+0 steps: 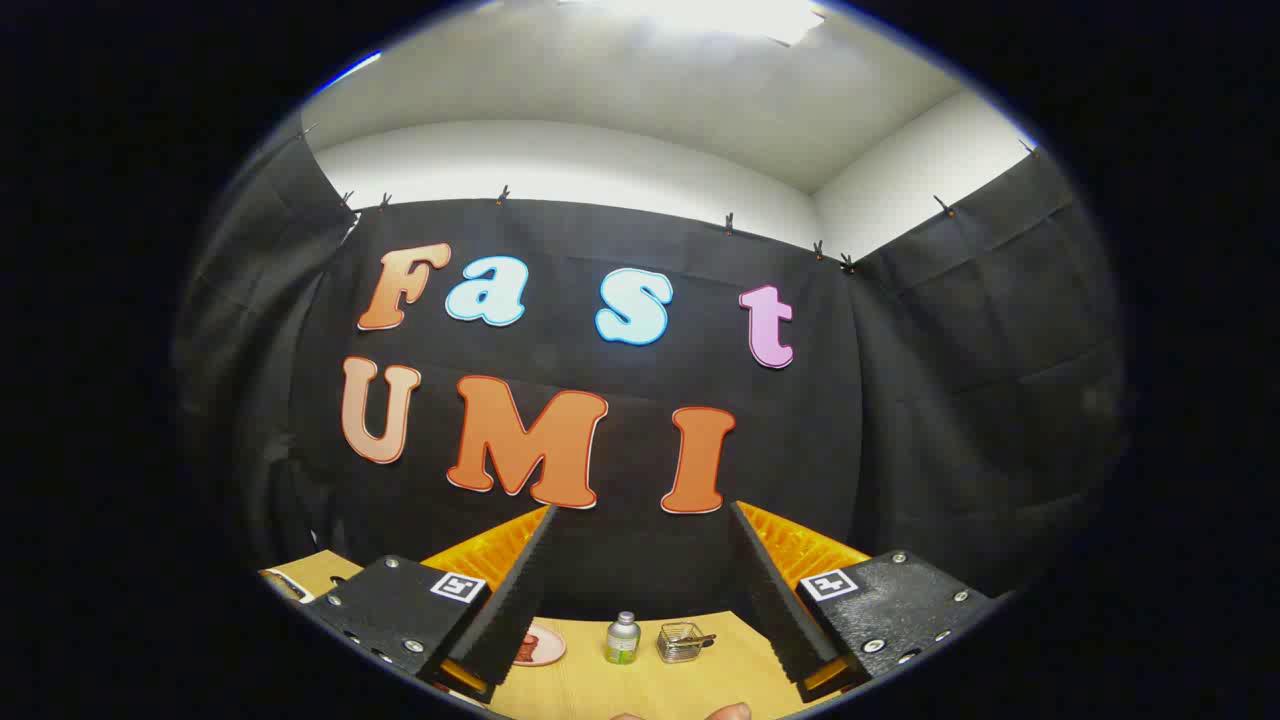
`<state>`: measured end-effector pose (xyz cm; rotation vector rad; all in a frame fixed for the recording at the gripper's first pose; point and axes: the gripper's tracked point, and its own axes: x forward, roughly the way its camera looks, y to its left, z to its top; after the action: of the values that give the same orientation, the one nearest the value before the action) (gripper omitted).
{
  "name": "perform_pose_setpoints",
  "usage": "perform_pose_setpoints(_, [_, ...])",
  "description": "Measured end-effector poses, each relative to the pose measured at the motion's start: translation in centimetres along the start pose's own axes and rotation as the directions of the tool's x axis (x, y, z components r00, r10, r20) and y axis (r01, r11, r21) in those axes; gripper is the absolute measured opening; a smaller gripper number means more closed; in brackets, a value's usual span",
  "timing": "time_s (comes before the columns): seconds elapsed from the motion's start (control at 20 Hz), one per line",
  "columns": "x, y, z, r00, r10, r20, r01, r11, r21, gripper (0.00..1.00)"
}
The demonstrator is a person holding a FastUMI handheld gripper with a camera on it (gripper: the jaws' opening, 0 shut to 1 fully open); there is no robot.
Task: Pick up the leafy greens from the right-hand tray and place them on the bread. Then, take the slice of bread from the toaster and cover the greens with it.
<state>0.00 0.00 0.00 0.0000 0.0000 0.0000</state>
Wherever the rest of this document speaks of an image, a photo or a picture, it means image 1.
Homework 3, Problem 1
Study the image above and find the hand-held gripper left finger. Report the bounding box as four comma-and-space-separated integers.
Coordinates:
300, 503, 559, 706

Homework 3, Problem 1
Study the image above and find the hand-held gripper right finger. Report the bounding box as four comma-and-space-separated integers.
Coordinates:
727, 500, 1006, 704

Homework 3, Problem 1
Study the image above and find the pink round plate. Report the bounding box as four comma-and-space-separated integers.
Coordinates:
510, 622, 567, 668

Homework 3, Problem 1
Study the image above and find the green labelled bottle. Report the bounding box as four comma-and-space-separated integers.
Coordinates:
605, 611, 642, 666

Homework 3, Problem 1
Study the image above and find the row of black cloth clips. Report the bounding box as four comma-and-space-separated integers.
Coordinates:
300, 125, 1041, 276

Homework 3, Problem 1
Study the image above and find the ceiling light panel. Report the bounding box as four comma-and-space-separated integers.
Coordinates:
560, 0, 826, 46

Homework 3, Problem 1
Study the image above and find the small wire basket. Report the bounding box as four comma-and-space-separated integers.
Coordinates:
656, 621, 717, 665

